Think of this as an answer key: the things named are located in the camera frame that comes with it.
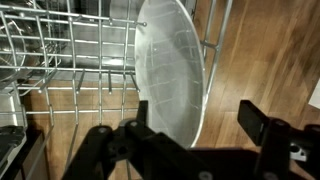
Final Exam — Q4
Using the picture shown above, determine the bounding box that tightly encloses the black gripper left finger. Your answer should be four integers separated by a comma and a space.
61, 99, 214, 180

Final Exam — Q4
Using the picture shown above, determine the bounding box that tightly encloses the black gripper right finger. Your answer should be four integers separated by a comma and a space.
237, 99, 320, 180

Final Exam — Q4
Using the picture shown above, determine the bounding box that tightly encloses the white wire dishwasher rack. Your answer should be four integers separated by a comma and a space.
0, 0, 234, 180

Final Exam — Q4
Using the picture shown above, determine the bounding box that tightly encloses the white ceramic plate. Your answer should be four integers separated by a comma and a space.
134, 0, 206, 149

